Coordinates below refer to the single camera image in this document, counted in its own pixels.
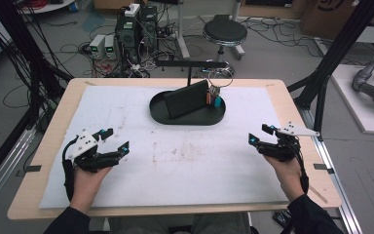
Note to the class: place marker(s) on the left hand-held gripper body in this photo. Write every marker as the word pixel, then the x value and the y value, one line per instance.
pixel 92 159

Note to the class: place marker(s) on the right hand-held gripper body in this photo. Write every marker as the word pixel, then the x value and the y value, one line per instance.
pixel 280 150

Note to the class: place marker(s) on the black oval tray with hanger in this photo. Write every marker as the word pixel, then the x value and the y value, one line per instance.
pixel 194 118

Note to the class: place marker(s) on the black wallet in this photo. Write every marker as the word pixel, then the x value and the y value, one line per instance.
pixel 186 99

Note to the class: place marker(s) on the person's right hand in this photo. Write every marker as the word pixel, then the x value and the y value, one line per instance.
pixel 287 177

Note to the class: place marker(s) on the person's left hand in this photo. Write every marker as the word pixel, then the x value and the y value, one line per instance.
pixel 89 187

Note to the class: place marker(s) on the black tape piece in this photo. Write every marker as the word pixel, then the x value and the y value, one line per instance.
pixel 32 168
pixel 323 167

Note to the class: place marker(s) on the wooden table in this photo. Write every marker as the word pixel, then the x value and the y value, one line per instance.
pixel 55 130

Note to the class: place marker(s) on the white table mat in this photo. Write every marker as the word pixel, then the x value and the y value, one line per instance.
pixel 175 175

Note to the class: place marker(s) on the black device under table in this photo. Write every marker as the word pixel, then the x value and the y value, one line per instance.
pixel 283 218

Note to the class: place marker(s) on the person's legs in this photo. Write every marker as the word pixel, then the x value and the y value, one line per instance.
pixel 142 226

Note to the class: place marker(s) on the grey power supply unit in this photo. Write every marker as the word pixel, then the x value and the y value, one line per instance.
pixel 110 45
pixel 97 45

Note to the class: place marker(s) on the white platform board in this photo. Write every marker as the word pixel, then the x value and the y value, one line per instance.
pixel 363 117

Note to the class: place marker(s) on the black computer tower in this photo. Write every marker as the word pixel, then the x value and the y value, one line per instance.
pixel 126 35
pixel 148 26

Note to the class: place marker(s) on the black round stool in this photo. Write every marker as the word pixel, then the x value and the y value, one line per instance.
pixel 224 32

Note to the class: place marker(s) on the white desk leg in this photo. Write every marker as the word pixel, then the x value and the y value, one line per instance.
pixel 182 35

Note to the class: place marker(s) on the cardboard box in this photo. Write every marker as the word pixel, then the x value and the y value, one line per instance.
pixel 324 16

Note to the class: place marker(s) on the white power adapter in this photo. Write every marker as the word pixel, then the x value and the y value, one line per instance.
pixel 132 9

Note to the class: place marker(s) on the aluminium rail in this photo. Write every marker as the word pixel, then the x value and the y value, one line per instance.
pixel 3 169
pixel 337 188

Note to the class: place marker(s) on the black metal frame post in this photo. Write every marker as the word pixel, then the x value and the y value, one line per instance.
pixel 29 55
pixel 331 58

